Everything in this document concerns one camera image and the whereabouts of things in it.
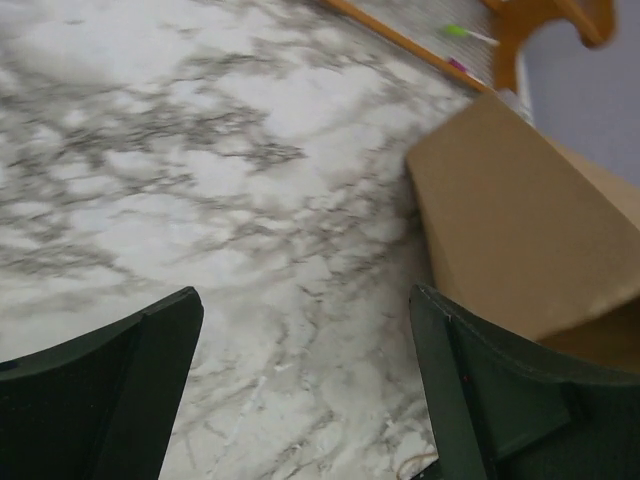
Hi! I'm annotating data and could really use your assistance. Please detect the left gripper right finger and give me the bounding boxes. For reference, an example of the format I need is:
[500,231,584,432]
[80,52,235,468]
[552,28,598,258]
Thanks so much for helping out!
[410,285,639,480]

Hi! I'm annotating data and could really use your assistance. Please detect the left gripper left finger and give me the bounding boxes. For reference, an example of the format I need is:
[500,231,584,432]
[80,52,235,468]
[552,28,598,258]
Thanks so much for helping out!
[1,287,204,480]

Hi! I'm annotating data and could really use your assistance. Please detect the brown paper bag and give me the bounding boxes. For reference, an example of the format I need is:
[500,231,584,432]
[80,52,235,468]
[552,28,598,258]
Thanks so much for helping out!
[406,94,639,372]

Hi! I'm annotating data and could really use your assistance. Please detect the pink marker pen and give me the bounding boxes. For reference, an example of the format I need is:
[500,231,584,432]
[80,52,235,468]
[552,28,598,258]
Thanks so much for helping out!
[447,57,482,83]

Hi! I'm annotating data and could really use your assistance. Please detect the wooden shelf rack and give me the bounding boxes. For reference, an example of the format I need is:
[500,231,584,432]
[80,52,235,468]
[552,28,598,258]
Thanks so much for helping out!
[325,0,616,93]

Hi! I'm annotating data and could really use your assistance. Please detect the green marker pen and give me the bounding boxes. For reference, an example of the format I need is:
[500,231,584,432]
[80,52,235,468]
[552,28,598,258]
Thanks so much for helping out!
[442,24,499,46]

